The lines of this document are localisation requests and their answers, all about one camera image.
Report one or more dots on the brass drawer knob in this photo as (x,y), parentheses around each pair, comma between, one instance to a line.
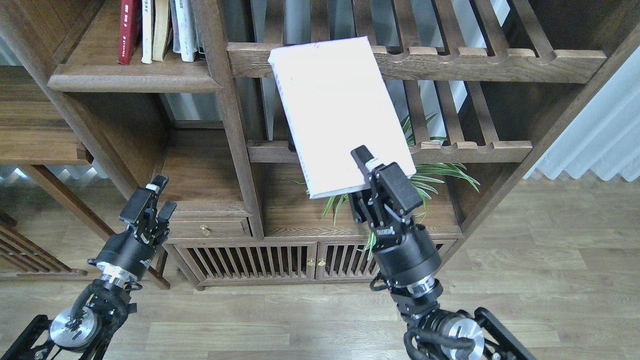
(205,231)

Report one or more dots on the green spider plant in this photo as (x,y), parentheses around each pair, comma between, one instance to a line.
(425,174)

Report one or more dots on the red paperback book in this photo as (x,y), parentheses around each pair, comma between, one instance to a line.
(130,18)

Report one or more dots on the white lavender paperback book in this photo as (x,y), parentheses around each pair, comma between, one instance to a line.
(335,100)

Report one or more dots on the yellow green paperback book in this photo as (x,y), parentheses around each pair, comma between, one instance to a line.
(147,27)

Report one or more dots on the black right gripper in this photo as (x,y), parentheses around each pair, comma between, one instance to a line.
(404,251)

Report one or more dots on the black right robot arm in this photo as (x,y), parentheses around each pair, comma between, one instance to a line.
(434,333)

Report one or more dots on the white curtain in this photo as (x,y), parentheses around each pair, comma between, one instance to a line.
(604,139)

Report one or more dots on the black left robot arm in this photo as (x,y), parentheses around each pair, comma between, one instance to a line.
(88,326)

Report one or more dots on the dark green upright book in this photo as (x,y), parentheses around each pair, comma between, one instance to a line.
(200,46)

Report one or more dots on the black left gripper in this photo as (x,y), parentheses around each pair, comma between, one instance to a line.
(126,257)

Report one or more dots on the dark wooden bookshelf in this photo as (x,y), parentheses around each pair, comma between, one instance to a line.
(506,90)

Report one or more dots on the tan upright book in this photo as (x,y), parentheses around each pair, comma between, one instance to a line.
(162,30)

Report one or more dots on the white upright book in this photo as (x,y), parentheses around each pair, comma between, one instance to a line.
(184,29)

